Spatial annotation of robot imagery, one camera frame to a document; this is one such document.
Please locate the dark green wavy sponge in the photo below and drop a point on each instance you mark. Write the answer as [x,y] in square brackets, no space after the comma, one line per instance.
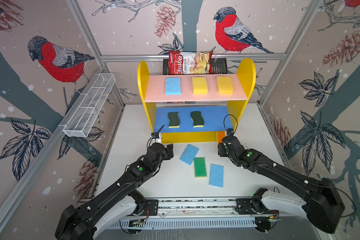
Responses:
[174,121]
[197,118]

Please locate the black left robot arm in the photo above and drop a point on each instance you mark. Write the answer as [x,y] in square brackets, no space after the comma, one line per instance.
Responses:
[119,200]

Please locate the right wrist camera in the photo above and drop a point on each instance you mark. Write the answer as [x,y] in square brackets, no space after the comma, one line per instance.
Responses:
[230,132]

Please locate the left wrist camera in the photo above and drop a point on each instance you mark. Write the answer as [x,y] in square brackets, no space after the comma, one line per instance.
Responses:
[156,137]

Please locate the aluminium rail base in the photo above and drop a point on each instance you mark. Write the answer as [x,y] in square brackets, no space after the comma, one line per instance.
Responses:
[165,214]

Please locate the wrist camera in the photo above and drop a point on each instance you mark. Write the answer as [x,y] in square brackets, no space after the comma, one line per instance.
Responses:
[230,132]
[156,137]

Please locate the black wire basket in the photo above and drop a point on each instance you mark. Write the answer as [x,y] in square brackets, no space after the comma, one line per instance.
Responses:
[219,66]

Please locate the orange sponge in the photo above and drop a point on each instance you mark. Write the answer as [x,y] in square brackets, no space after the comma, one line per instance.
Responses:
[220,136]

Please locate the red cassava chips bag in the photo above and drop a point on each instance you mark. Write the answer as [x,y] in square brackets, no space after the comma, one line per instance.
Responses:
[190,63]

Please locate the blue sponge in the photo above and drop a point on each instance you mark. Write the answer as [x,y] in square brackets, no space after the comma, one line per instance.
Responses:
[216,176]
[173,86]
[189,154]

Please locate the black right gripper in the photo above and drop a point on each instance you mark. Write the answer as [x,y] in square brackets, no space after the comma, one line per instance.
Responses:
[220,148]

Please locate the yellow sponge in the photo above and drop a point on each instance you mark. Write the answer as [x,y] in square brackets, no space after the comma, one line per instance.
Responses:
[225,86]
[200,86]

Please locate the white wire mesh tray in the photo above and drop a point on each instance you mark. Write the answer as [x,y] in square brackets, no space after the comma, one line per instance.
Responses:
[87,112]

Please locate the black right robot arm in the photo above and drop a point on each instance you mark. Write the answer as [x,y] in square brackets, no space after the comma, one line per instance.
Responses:
[318,201]

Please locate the yellow shelf with coloured boards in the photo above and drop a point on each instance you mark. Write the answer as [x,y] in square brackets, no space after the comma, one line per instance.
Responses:
[195,108]

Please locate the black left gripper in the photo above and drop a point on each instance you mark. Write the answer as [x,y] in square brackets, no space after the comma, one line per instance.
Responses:
[168,151]

